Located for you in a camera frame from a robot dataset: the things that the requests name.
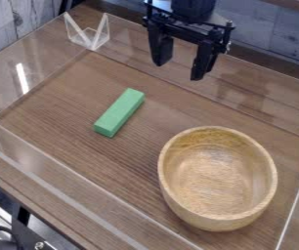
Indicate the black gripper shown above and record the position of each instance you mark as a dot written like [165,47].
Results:
[193,16]

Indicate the green rectangular block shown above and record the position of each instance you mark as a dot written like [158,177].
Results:
[114,117]

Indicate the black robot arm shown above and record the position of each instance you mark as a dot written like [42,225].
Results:
[173,32]

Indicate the oval wooden bowl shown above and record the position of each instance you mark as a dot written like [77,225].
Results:
[217,178]

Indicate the clear acrylic corner bracket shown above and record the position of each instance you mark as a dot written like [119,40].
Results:
[89,38]

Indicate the black table frame leg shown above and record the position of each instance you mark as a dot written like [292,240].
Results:
[30,239]

